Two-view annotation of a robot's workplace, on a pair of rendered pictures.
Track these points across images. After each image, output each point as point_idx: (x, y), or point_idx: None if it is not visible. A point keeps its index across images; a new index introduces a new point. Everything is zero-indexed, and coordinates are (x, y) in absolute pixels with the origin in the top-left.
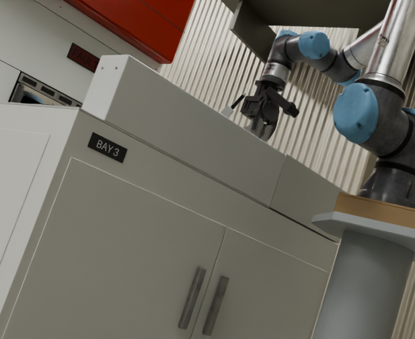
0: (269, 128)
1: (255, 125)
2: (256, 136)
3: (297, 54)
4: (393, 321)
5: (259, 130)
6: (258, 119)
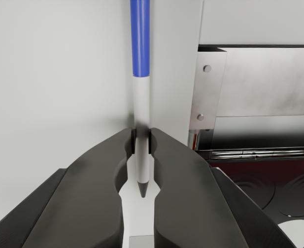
0: (69, 232)
1: (228, 186)
2: (176, 148)
3: None
4: None
5: (172, 178)
6: (245, 233)
